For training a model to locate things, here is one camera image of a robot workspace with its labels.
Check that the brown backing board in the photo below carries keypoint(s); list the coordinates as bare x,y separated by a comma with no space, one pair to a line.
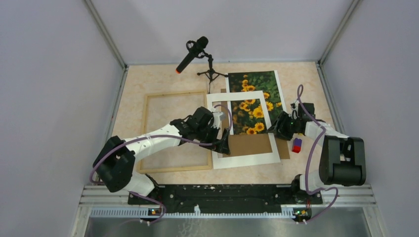
241,145

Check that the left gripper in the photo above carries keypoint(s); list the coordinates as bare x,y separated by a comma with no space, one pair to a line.
222,147

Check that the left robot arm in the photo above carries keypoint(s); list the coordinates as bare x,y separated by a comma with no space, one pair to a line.
116,162

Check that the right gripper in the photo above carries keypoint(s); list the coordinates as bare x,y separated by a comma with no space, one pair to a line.
283,118

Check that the sunflower photo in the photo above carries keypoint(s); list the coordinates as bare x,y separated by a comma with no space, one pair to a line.
254,115

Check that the black microphone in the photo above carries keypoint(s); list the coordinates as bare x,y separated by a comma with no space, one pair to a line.
196,49

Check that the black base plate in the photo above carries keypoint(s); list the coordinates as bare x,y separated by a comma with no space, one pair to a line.
233,198

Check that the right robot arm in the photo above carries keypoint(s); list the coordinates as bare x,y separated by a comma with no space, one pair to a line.
342,160

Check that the red blue block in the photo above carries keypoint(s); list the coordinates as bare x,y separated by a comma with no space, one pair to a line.
296,146

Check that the aluminium rail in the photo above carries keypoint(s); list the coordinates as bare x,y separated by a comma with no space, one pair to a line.
123,204

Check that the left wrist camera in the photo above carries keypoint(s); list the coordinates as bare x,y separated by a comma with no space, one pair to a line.
218,117

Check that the black tripod stand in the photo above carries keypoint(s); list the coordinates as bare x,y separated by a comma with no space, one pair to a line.
211,74

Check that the white mat board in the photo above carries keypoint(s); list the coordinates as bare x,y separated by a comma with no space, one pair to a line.
247,160

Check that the wooden picture frame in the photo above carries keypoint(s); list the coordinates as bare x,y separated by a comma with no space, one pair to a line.
159,109

